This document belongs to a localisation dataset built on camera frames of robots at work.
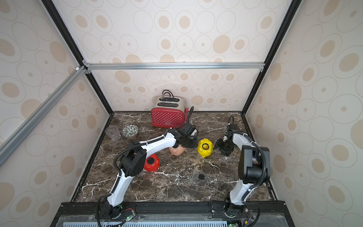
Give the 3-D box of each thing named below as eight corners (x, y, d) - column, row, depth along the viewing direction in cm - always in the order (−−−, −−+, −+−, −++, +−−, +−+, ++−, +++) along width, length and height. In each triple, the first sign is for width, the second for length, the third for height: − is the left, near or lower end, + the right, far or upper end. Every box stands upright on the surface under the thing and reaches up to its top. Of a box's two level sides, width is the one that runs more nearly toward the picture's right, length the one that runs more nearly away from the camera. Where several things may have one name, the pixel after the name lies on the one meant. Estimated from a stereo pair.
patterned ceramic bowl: (122, 138, 105) (120, 134, 102) (126, 128, 112) (124, 124, 108) (138, 138, 105) (136, 134, 102) (140, 128, 112) (139, 124, 108)
